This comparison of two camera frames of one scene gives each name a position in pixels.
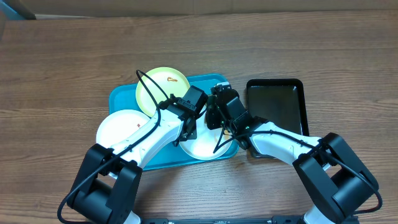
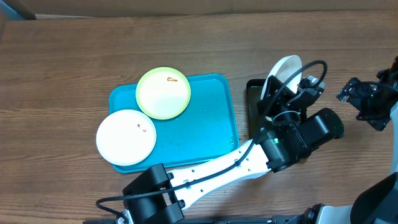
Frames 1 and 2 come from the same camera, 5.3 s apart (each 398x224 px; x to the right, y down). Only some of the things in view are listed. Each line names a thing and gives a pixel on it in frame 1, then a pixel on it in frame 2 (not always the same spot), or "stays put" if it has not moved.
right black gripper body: [213, 116] to [352, 94]
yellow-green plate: [168, 81] stays put
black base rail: [227, 220] stays put
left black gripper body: [193, 136] to [285, 118]
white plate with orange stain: [202, 147] to [283, 69]
